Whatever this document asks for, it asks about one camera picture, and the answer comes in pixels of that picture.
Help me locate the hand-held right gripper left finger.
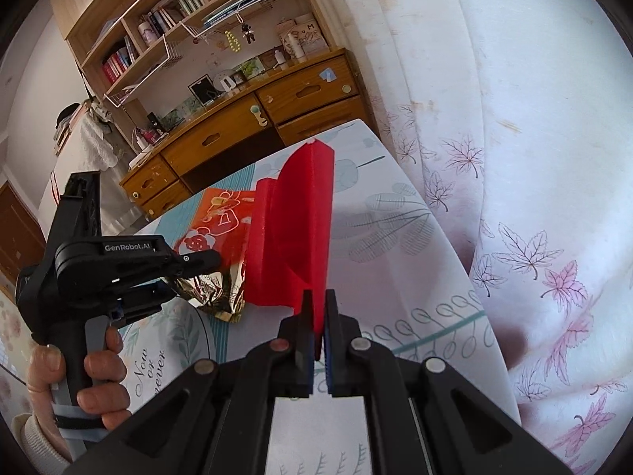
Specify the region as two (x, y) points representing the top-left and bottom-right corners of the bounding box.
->
(62, 289), (317, 475)

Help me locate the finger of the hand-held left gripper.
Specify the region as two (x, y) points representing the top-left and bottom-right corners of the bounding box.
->
(167, 249), (222, 279)
(112, 281), (178, 331)

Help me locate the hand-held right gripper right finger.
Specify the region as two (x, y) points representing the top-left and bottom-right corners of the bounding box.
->
(324, 289), (574, 475)

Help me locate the red gold foil bag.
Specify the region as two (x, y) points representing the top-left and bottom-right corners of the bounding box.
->
(168, 189), (258, 325)

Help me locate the red paper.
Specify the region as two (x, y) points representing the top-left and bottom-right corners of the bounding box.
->
(244, 140), (337, 362)

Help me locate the person's left forearm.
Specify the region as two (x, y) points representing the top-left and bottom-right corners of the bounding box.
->
(9, 412), (75, 466)

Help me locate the person's left hand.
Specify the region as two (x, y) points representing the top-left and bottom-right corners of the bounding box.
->
(27, 327), (134, 432)

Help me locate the brown wooden door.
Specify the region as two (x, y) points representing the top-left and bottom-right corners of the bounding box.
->
(0, 180), (47, 290)

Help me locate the white lace cover cloth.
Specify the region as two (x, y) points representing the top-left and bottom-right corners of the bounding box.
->
(38, 109), (149, 238)

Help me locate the white teal printed tablecloth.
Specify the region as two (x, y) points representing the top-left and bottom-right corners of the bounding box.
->
(106, 119), (525, 475)

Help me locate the wooden drawer desk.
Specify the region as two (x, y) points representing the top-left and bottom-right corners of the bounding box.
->
(120, 47), (383, 223)

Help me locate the row of red books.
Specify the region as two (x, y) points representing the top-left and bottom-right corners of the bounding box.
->
(101, 46), (136, 84)

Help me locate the white printed box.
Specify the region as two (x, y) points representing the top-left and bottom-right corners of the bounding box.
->
(278, 21), (330, 60)

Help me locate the stack of blue folders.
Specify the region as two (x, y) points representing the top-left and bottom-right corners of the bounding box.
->
(202, 0), (270, 28)

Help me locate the row of pale books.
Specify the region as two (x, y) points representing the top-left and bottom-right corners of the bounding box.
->
(146, 0), (205, 35)

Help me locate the white leaf print curtain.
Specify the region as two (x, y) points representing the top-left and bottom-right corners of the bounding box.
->
(356, 0), (633, 475)

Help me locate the black photo frame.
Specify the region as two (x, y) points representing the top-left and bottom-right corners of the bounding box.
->
(188, 74), (219, 106)

